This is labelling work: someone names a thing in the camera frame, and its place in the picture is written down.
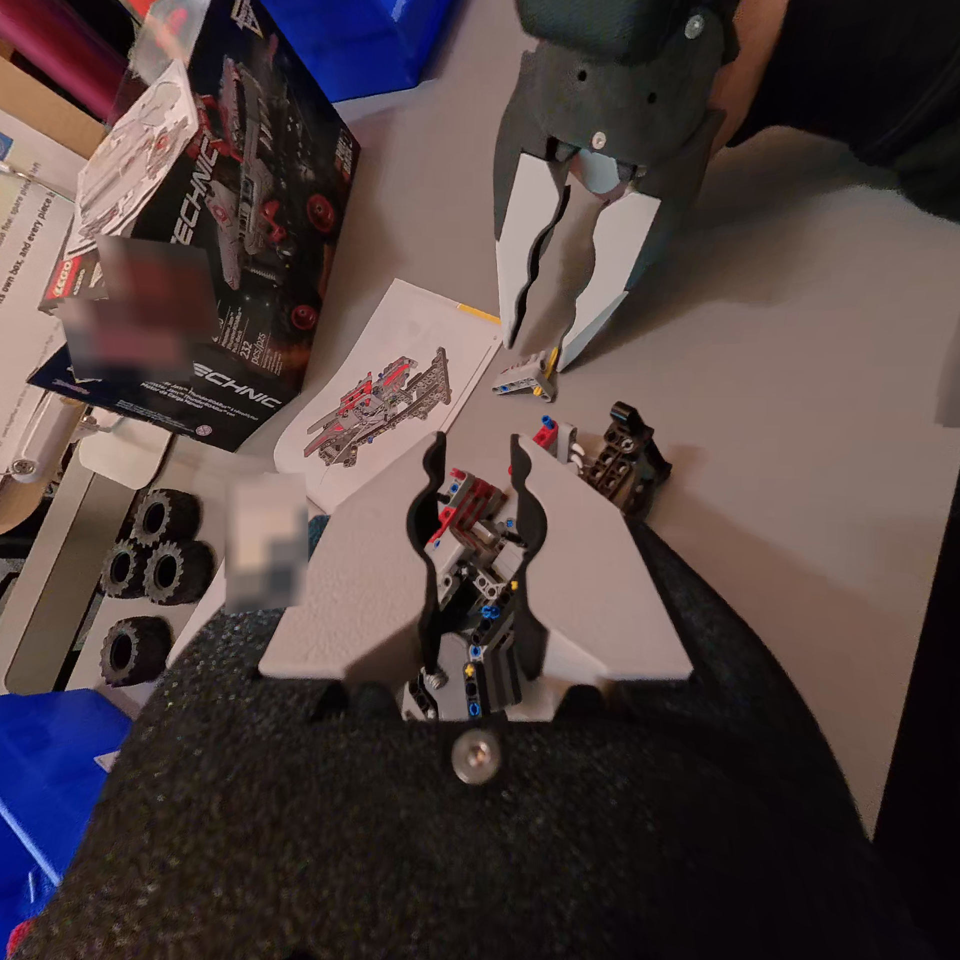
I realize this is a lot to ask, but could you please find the grey desk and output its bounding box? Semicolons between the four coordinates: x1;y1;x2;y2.
0;0;960;841

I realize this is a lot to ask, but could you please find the white instruction sheet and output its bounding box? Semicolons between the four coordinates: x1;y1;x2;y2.
273;279;502;511

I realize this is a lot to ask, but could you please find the black toy chassis frame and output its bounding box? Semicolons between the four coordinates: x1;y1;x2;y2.
405;401;674;723

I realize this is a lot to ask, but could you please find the toy sticker sheet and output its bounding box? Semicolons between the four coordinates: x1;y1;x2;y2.
75;60;219;260

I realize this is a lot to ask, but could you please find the blue plastic bin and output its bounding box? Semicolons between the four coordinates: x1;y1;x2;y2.
258;0;470;105
0;688;135;912

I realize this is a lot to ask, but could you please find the person's right forearm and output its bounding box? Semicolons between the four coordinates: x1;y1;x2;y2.
723;0;960;219

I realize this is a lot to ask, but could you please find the grey beam with yellow axle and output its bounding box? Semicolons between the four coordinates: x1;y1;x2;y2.
491;347;561;397

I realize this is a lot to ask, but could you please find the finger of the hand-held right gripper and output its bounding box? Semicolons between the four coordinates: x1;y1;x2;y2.
555;186;664;374
495;150;571;352

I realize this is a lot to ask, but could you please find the person's dark clothed torso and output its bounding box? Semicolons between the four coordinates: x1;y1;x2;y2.
873;465;960;960

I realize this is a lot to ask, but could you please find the white stand base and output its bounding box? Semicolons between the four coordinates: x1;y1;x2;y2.
0;393;175;526

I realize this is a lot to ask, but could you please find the person's right hand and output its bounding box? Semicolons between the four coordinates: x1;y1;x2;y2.
707;13;783;149

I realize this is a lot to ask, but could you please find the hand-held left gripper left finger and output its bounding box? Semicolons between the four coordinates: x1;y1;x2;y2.
257;431;451;723

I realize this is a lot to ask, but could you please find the black toy set box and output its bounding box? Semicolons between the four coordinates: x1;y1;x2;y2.
26;0;361;453

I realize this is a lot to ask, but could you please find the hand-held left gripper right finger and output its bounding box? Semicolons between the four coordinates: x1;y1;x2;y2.
508;433;694;723

